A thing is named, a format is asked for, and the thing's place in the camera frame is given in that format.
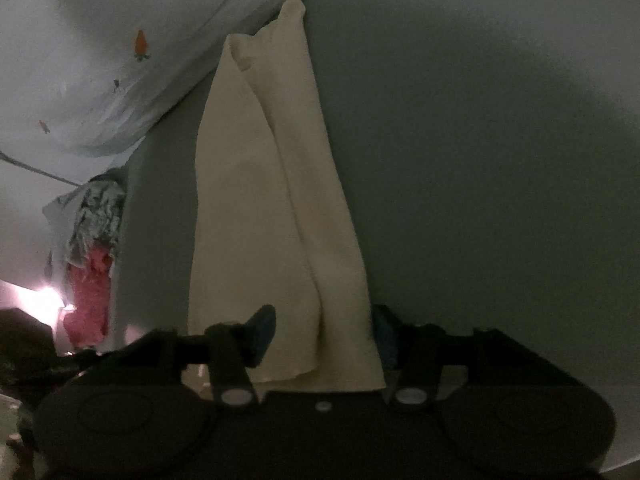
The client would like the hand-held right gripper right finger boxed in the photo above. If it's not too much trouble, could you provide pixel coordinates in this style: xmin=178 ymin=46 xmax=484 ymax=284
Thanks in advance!
xmin=372 ymin=305 xmax=528 ymax=407

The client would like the beige long sleeve shirt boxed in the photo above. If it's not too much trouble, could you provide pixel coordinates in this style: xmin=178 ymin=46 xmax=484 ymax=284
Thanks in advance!
xmin=187 ymin=0 xmax=387 ymax=393

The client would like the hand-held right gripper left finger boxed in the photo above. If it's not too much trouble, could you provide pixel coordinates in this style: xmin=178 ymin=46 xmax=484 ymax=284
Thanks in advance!
xmin=122 ymin=304 xmax=277 ymax=408

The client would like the white carrot print sheet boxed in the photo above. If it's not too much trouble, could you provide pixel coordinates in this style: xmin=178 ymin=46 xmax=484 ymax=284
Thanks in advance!
xmin=0 ymin=0 xmax=363 ymax=158

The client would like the thin dark cord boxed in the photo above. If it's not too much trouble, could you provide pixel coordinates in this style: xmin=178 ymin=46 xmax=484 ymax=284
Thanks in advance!
xmin=0 ymin=152 xmax=83 ymax=187

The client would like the grey crumpled cloth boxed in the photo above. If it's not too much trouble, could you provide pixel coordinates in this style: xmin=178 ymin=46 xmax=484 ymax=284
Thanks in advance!
xmin=42 ymin=172 xmax=128 ymax=271

